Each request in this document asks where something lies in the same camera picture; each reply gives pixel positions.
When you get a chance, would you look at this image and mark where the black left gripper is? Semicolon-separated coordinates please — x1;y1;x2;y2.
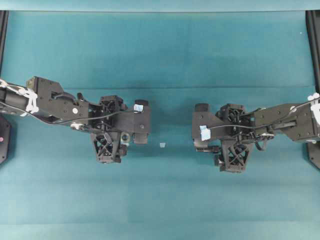
88;95;128;164

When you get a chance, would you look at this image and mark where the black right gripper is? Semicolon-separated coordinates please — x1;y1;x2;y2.
214;103;254;173

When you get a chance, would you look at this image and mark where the dark metal shaft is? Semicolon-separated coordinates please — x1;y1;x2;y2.
196;146;220;154

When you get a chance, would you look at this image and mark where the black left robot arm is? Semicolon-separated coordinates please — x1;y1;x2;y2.
0;76;127;164

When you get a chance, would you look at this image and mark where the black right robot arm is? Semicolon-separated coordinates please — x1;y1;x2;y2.
214;92;320;173

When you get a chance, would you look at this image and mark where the teal table cloth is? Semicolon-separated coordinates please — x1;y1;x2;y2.
0;11;320;240

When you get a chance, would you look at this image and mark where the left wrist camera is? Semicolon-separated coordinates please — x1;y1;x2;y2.
115;99;151;145

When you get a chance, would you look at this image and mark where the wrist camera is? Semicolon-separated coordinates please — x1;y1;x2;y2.
191;103;225;149
115;99;151;145

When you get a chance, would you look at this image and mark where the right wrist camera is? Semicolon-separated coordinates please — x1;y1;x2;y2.
191;103;225;149

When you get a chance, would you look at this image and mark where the right black cable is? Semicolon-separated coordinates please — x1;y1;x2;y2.
208;102;316;152

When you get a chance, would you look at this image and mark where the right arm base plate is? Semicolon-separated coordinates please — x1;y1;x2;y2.
305;141;320;170

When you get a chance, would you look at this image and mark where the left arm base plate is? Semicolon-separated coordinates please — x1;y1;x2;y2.
0;115;11;164

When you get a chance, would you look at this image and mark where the black right frame rail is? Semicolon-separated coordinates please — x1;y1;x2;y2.
305;9;320;93

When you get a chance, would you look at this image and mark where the black frame rail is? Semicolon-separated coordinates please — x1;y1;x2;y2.
305;9;320;93
0;10;9;72

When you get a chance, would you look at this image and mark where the black left frame rail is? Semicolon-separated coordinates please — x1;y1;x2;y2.
0;10;9;72

